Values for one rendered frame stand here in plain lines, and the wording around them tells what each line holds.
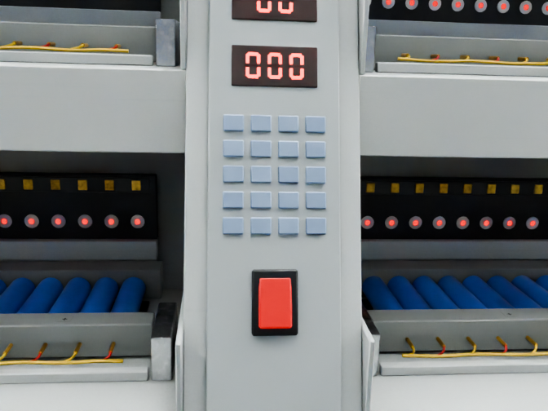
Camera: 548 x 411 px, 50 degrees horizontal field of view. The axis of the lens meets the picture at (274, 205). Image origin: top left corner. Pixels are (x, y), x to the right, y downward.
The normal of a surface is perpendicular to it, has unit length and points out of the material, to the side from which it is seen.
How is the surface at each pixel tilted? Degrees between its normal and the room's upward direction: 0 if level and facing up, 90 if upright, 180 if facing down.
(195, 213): 90
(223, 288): 90
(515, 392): 19
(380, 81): 109
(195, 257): 90
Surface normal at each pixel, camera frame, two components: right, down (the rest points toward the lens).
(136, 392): 0.03, -0.97
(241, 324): 0.09, -0.07
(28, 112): 0.09, 0.26
